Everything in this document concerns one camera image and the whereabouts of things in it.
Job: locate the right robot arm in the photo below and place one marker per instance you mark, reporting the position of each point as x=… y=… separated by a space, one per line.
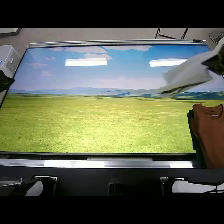
x=216 y=63

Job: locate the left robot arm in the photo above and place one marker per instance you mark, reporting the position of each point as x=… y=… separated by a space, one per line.
x=5 y=81

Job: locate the brown garment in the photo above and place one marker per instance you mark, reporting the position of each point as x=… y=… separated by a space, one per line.
x=210 y=136

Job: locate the white garment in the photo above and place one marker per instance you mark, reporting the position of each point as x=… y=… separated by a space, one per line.
x=190 y=75

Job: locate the silver frame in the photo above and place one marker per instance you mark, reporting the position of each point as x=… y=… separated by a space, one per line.
x=100 y=163

